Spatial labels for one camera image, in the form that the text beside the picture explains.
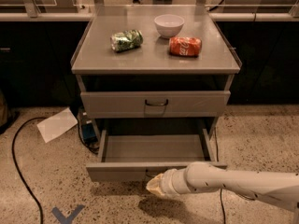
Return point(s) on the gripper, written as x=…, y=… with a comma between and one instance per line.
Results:
x=167, y=182

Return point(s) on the grey drawer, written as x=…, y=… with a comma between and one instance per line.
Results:
x=154, y=104
x=124, y=158

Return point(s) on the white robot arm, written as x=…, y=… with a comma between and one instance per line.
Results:
x=278, y=189

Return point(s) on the grey drawer cabinet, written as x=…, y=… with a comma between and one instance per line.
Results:
x=151, y=67

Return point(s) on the blue power box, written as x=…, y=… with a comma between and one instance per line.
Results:
x=88, y=133

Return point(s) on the white paper sheet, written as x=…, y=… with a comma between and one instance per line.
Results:
x=57, y=125

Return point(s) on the red cola can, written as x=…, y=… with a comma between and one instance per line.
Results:
x=185, y=46

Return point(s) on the green crushed soda can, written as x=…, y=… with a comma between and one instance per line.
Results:
x=126, y=40

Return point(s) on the white ceramic bowl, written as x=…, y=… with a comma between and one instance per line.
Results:
x=168, y=25

